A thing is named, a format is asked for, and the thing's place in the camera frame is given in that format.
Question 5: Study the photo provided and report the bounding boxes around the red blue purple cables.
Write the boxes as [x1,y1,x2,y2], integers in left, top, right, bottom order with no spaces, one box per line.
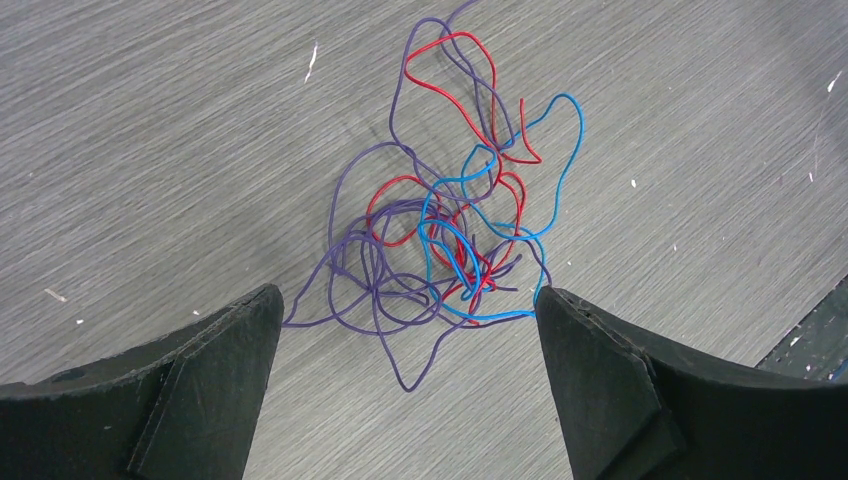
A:
[281,0,587,393]

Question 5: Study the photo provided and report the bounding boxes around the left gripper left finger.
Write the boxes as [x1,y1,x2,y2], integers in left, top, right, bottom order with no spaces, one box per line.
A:
[1,284,284,479]

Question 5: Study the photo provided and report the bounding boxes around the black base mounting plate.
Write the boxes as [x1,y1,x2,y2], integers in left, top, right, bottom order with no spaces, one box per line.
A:
[756,277,847,384]

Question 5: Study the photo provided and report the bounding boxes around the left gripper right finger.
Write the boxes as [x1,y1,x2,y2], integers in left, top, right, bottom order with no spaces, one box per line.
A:
[535,287,847,479]

